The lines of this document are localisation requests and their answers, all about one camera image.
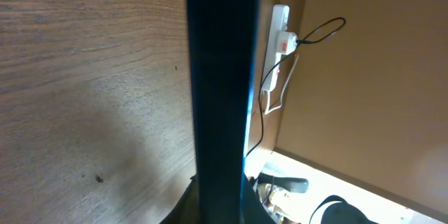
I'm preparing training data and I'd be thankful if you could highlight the black office chair base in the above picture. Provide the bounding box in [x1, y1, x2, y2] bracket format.
[258, 169, 385, 223]

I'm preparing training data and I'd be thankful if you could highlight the white power strip cord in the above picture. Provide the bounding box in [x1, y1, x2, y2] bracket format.
[262, 54, 300, 116]

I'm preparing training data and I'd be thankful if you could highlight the white power strip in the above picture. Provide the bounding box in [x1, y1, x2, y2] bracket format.
[261, 4, 290, 91]

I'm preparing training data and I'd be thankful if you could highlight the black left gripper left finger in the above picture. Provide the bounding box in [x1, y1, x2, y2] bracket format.
[160, 175, 200, 224]

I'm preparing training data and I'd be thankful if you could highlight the blue Samsung Galaxy smartphone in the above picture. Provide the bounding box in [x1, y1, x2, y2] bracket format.
[186, 0, 260, 223]

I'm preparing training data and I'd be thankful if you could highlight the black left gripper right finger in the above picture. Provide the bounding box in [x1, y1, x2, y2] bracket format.
[242, 178, 275, 224]

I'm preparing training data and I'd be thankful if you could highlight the black USB charging cable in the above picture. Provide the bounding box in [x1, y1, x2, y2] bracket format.
[244, 17, 347, 158]

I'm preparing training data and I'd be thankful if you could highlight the white USB charger plug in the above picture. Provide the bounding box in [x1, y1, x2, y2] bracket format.
[276, 31, 298, 55]

